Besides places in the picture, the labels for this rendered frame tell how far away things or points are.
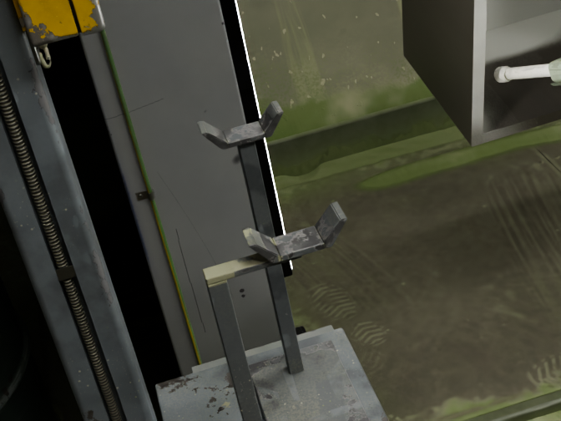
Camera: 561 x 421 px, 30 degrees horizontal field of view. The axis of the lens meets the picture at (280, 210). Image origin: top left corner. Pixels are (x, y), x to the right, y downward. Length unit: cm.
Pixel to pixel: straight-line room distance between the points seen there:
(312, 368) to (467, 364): 113
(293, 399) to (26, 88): 49
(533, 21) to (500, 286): 62
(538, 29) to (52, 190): 179
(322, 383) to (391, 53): 195
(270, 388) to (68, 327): 31
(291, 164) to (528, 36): 82
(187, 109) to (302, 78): 158
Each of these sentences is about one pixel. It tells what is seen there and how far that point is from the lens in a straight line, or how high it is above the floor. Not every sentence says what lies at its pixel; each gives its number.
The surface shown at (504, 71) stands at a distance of 213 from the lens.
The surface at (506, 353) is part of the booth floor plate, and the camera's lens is 229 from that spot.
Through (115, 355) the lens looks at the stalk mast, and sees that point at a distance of 94.
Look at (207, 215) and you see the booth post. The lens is 146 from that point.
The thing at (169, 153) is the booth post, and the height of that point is 90.
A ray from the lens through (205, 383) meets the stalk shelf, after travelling 119.
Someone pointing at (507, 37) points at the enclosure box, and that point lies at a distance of 247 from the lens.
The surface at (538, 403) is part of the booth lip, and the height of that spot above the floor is 4.
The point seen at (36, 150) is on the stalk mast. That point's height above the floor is 120.
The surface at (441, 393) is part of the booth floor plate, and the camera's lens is 221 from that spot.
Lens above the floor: 156
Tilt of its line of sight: 32 degrees down
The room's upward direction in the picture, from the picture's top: 12 degrees counter-clockwise
